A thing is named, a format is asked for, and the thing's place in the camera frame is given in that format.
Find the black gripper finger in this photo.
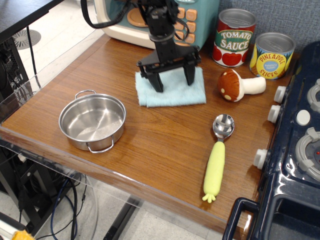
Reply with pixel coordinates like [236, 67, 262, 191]
[147, 72, 164, 93]
[183, 65, 196, 86]

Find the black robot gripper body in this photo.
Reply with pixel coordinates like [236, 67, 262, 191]
[137, 34, 201, 78]

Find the light blue rag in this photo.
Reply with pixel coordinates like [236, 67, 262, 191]
[135, 67, 207, 108]

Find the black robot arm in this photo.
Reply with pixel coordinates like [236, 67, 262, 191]
[115, 0, 201, 93]

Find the teal toy microwave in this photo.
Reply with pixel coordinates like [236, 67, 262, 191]
[94, 0, 220, 49]

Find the plush brown mushroom toy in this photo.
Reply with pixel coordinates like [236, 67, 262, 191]
[217, 69, 267, 102]

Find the tomato sauce can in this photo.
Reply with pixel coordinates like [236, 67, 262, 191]
[212, 8, 257, 67]

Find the stainless steel pot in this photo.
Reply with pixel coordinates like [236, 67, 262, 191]
[58, 89, 127, 154]

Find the pineapple slices can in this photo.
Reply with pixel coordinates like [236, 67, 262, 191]
[249, 32, 296, 80]

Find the black computer tower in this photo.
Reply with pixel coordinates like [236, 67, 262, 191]
[0, 37, 32, 105]

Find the black table leg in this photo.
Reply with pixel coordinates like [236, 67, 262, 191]
[103, 203, 137, 240]

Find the dark blue toy stove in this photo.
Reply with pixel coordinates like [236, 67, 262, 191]
[223, 41, 320, 240]

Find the black braided cable bundle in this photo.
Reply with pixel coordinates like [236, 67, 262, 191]
[79, 0, 133, 30]

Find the spoon with yellow-green handle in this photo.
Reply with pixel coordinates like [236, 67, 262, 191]
[202, 114, 235, 204]

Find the blue floor cable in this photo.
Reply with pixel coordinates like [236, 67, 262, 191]
[49, 177, 79, 240]

